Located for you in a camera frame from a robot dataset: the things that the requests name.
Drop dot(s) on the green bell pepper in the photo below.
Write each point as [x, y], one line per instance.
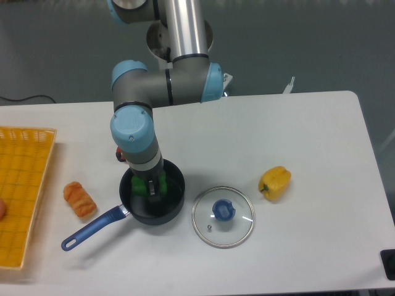
[142, 189]

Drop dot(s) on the red bell pepper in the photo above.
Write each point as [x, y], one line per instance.
[119, 155]

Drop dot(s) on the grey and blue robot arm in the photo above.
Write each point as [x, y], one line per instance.
[136, 91]

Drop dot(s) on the yellow woven basket tray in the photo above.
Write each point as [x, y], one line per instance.
[25, 156]

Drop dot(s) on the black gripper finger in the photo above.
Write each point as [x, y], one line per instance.
[154, 196]

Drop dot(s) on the black pot with blue handle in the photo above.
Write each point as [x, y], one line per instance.
[137, 206]

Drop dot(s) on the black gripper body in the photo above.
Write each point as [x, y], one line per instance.
[142, 173]

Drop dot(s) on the orange croissant bread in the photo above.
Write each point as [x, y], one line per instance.
[79, 200]

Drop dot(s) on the yellow bell pepper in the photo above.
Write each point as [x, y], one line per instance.
[274, 182]

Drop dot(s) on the glass lid with blue knob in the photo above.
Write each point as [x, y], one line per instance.
[223, 217]

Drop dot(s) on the pink object in basket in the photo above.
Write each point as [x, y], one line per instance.
[3, 208]

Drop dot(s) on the black device at table edge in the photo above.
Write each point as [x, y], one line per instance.
[388, 261]

